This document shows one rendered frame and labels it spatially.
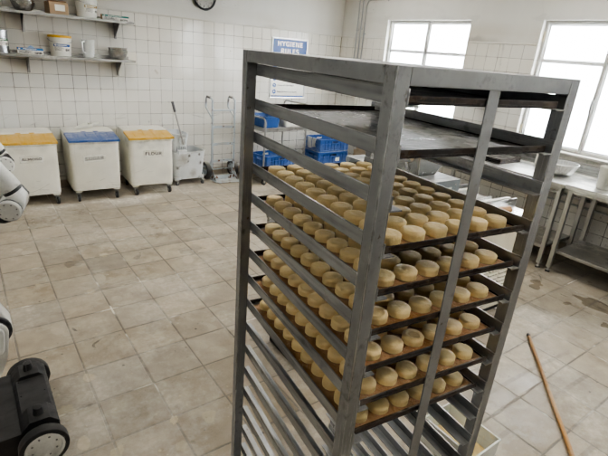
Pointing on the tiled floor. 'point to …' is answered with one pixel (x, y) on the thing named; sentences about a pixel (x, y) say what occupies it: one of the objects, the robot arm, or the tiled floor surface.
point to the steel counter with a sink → (576, 182)
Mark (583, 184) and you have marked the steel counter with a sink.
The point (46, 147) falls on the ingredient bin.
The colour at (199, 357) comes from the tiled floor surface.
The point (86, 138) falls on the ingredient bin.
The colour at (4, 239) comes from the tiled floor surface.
